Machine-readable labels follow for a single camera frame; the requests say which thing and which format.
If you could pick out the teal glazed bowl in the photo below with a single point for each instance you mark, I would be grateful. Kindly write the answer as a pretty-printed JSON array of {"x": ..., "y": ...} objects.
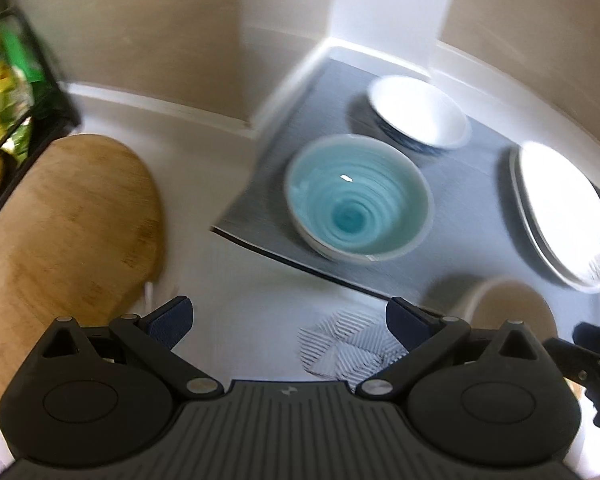
[{"x": 355, "y": 200}]

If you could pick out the white plate large flower print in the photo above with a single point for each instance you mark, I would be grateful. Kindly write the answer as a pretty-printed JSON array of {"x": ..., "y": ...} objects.
[{"x": 565, "y": 210}]

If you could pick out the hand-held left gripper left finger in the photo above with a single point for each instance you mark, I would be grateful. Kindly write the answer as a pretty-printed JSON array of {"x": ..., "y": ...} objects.
[{"x": 172, "y": 317}]

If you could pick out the white bowl blue pattern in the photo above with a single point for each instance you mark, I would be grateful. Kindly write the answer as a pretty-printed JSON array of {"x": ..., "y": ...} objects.
[{"x": 420, "y": 110}]

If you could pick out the green yellow snack packets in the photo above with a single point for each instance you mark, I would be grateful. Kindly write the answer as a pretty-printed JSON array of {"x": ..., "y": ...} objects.
[{"x": 4, "y": 75}]

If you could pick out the cream round container bowl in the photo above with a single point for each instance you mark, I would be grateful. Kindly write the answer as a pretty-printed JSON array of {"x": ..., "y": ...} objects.
[{"x": 515, "y": 305}]

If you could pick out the grey counter mat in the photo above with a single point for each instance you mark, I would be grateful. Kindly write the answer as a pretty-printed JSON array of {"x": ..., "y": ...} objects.
[{"x": 470, "y": 220}]

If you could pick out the wooden cutting board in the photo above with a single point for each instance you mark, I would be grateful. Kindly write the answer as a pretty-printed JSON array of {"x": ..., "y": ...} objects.
[{"x": 64, "y": 225}]

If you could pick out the white cloth black geometric print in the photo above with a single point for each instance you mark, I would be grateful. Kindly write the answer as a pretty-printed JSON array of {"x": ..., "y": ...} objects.
[{"x": 350, "y": 345}]

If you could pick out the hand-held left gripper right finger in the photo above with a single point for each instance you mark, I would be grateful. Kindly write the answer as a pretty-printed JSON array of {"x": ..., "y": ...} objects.
[{"x": 405, "y": 320}]

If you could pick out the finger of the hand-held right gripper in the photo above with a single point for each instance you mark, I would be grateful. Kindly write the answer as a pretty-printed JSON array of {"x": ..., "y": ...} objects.
[
  {"x": 597, "y": 342},
  {"x": 582, "y": 367}
]

